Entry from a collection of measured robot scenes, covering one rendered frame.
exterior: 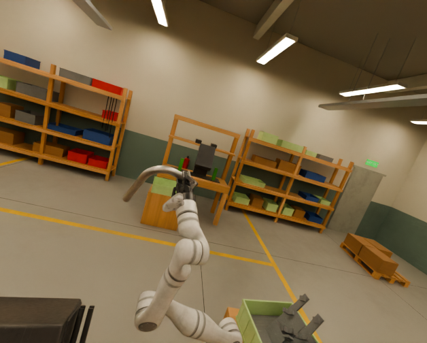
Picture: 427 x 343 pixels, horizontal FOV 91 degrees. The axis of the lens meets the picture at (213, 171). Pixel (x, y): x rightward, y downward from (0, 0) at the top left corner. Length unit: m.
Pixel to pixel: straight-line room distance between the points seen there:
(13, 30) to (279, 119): 6.49
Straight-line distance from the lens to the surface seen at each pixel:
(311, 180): 6.23
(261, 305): 1.79
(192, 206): 0.72
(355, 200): 7.99
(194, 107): 5.67
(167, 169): 0.81
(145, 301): 0.87
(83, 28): 6.42
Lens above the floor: 2.01
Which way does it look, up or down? 12 degrees down
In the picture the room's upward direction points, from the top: 18 degrees clockwise
